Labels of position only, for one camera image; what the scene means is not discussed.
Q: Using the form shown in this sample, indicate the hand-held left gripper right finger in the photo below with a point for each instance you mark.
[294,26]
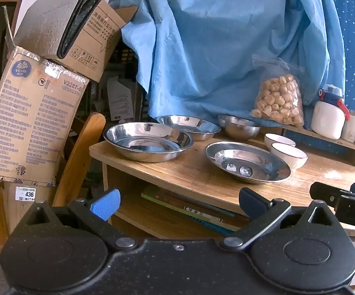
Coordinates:
[249,199]

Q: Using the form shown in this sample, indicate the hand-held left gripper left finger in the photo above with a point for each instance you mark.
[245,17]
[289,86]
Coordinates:
[106,204]

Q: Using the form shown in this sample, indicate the white ceramic bowl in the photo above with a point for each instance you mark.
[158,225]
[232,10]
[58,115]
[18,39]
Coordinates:
[291,159]
[275,138]

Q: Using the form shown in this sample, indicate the stainless steel bowl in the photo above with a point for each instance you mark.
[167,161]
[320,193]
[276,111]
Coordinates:
[239,130]

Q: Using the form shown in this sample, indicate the steel basin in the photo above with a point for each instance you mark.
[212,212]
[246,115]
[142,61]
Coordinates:
[189,123]

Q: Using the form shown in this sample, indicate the teal book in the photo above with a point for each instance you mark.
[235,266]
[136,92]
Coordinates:
[214,224]

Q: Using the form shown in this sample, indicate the wooden desktop shelf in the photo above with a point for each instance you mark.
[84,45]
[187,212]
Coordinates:
[318,144]

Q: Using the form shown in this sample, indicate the books on lower shelf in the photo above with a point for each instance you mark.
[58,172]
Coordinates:
[155,195]

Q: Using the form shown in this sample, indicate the brown book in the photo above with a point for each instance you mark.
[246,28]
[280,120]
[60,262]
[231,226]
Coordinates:
[189,202]

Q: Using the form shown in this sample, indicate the orange wooden chair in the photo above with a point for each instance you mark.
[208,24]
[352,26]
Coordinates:
[82,147]

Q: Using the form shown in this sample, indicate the white bottle with blue lid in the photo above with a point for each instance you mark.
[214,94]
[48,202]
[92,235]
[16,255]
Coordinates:
[328,116]

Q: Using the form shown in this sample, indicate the cardboard box with white label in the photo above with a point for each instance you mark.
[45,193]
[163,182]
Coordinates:
[11,212]

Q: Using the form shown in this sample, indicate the clear bag of snacks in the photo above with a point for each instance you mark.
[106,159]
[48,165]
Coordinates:
[279,98]

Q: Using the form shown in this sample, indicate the white paper box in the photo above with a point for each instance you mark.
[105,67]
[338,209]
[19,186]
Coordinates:
[120,98]

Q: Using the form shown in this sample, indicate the large printed cardboard carton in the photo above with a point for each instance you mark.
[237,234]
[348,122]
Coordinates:
[26,113]

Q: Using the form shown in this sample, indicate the black plastic crate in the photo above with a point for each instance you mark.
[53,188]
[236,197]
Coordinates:
[128,57]

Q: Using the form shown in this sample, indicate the light blue cloth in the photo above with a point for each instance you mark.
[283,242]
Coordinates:
[211,52]

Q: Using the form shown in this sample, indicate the brown cardboard box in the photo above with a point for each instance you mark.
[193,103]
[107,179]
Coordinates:
[94,46]

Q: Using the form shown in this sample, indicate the grey foam mat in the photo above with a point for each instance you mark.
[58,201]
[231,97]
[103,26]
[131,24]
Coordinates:
[48,21]

